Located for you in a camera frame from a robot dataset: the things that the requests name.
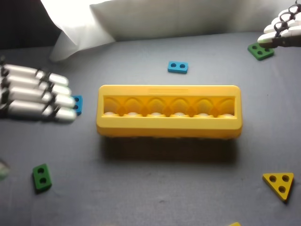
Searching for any green two-hole block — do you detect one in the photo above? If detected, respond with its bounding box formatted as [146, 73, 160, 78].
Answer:
[32, 163, 52, 193]

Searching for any yellow triangle three-hole block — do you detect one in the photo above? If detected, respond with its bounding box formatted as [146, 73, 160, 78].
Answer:
[262, 172, 294, 202]

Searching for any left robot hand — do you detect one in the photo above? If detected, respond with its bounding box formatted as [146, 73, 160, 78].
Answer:
[0, 56, 78, 182]

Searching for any blue four-hole block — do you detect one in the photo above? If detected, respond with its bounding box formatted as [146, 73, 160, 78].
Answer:
[71, 95, 83, 116]

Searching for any blue two-hole block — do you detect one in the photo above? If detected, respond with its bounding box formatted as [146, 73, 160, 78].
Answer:
[167, 61, 189, 74]

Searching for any grey table cloth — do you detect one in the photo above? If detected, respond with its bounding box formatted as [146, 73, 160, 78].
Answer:
[0, 30, 301, 226]

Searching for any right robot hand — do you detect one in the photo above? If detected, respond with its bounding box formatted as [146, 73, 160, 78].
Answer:
[257, 0, 301, 49]

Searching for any green three-hole block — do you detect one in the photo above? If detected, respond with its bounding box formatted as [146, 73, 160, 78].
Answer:
[247, 42, 275, 61]

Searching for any white cloth sheet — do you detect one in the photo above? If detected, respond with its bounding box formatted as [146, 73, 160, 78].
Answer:
[40, 0, 301, 62]

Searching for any yellow plastic egg carton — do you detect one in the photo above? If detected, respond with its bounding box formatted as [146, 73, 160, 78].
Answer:
[95, 84, 243, 139]

